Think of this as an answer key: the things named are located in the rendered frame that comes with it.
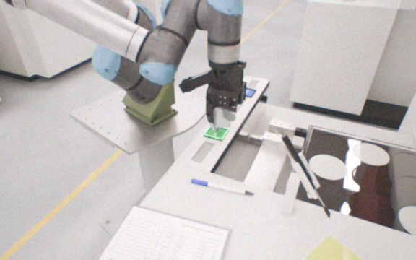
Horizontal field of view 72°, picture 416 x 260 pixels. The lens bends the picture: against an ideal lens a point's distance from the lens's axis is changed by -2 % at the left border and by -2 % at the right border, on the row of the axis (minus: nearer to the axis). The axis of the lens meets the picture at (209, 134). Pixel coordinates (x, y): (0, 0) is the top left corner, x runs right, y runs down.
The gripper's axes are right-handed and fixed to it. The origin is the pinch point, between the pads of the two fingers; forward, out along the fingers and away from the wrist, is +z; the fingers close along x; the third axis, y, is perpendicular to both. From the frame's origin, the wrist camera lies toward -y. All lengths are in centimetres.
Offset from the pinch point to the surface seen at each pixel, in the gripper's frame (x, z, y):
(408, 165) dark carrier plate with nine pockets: 16, 8, 52
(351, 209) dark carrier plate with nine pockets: -7.3, 7.7, 37.8
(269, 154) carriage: 6.9, 9.7, 14.8
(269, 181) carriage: -4.1, 9.7, 17.9
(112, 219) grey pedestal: 15, 96, -71
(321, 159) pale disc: 8.0, 7.7, 29.3
